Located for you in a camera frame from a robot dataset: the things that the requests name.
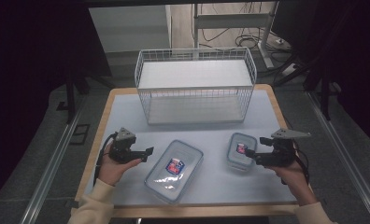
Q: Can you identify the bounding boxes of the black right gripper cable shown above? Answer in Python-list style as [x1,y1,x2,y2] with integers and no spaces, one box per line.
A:
[292,140,312,185]

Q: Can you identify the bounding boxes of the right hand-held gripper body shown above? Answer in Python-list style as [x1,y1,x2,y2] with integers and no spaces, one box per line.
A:
[255,128,312,168]

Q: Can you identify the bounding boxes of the black floor cables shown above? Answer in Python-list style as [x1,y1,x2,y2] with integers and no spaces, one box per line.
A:
[201,27,294,63]

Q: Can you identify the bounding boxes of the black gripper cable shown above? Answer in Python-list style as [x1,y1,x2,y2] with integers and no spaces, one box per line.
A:
[292,140,312,185]
[92,133,118,188]

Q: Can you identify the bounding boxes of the dark curtain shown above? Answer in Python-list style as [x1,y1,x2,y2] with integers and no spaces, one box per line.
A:
[271,0,370,153]
[0,0,113,206]

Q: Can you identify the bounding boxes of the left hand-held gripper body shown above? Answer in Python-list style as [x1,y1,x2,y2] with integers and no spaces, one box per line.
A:
[108,126,138,164]

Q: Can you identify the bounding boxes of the large clear plastic food container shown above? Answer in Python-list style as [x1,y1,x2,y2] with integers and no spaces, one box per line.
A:
[144,139,205,204]

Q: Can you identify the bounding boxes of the metal floor rail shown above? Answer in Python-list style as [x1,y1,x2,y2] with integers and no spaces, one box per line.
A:
[306,91,370,224]
[19,95,88,224]

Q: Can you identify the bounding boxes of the white wire basket rack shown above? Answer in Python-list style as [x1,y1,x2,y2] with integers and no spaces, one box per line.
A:
[134,46,258,126]

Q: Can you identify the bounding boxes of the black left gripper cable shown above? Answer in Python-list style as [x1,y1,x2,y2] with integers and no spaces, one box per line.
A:
[92,133,118,188]

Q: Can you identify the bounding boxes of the white metal desk frame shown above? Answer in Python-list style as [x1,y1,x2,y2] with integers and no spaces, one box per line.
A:
[192,1,279,70]

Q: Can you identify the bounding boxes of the black stand legs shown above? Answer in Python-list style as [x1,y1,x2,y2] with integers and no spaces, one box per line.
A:
[304,69,344,121]
[56,70,92,125]

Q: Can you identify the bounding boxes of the white power strip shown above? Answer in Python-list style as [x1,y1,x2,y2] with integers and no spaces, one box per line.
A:
[280,63,300,77]

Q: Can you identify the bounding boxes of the small clear plastic food container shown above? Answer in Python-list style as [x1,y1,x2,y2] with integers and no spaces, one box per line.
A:
[226,132,258,172]

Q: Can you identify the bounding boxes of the person's right hand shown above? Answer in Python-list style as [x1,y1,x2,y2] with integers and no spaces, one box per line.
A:
[265,161,318,206]

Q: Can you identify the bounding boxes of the black floor plate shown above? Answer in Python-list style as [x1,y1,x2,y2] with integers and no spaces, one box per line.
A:
[68,123,91,146]

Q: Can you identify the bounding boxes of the person's left hand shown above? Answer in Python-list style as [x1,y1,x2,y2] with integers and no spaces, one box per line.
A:
[97,142,144,187]

